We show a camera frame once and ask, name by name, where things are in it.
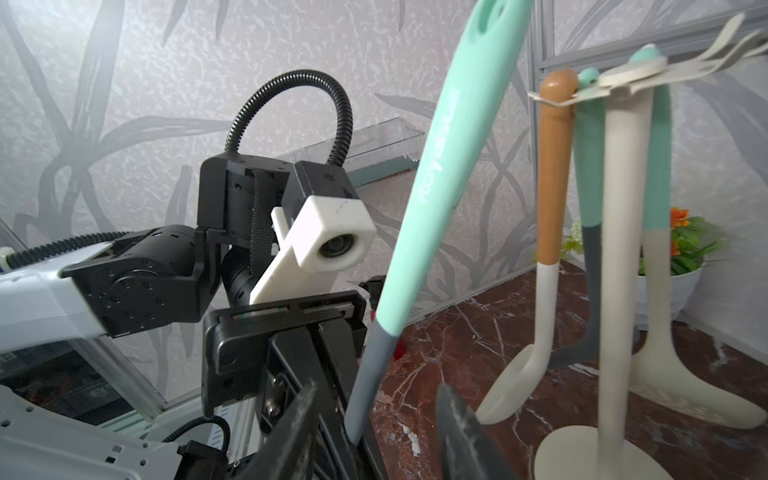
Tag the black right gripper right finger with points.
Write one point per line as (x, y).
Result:
(466, 451)

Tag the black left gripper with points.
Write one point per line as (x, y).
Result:
(269, 352)

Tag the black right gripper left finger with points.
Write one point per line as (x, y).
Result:
(289, 451)

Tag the cream skimmer wooden handle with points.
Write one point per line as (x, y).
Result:
(555, 133)

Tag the small grey skimmer mint handle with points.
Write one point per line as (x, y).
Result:
(588, 156)

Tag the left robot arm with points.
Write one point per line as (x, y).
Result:
(258, 271)

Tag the cream utensil rack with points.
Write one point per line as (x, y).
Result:
(602, 452)

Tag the red spray bottle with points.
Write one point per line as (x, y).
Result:
(382, 300)

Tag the white pot with flowers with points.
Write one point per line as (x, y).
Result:
(693, 240)

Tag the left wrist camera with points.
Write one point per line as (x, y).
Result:
(328, 236)

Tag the clear plastic wall tray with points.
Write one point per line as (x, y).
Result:
(383, 150)

